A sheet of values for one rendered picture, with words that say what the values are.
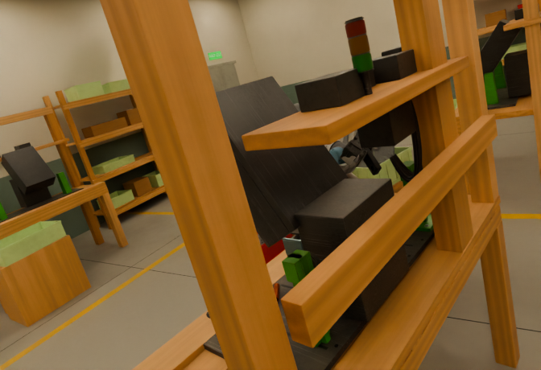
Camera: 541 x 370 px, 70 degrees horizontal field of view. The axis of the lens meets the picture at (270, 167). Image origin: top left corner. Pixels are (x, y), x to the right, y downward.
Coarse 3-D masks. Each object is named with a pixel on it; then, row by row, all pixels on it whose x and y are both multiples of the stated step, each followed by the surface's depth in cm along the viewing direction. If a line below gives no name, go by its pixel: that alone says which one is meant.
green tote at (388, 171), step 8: (400, 152) 261; (408, 152) 252; (408, 160) 253; (360, 168) 239; (368, 168) 234; (384, 168) 238; (392, 168) 243; (360, 176) 242; (368, 176) 236; (376, 176) 234; (384, 176) 238; (392, 176) 243; (392, 184) 243
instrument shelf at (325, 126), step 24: (432, 72) 112; (456, 72) 126; (384, 96) 91; (408, 96) 100; (288, 120) 95; (312, 120) 84; (336, 120) 76; (360, 120) 82; (264, 144) 87; (288, 144) 82; (312, 144) 78
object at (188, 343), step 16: (272, 272) 156; (208, 320) 135; (176, 336) 131; (192, 336) 129; (208, 336) 126; (160, 352) 125; (176, 352) 123; (192, 352) 121; (144, 368) 119; (160, 368) 117; (176, 368) 116
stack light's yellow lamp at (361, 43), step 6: (360, 36) 96; (366, 36) 97; (348, 42) 99; (354, 42) 97; (360, 42) 96; (366, 42) 97; (354, 48) 97; (360, 48) 97; (366, 48) 97; (354, 54) 98; (360, 54) 97
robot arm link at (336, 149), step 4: (296, 104) 192; (296, 108) 189; (332, 144) 167; (336, 144) 166; (340, 144) 166; (344, 144) 166; (328, 148) 168; (332, 148) 165; (336, 148) 163; (340, 148) 163; (332, 152) 163; (336, 152) 162; (340, 152) 161; (332, 156) 164; (336, 156) 162; (340, 156) 161; (336, 160) 163; (340, 160) 162
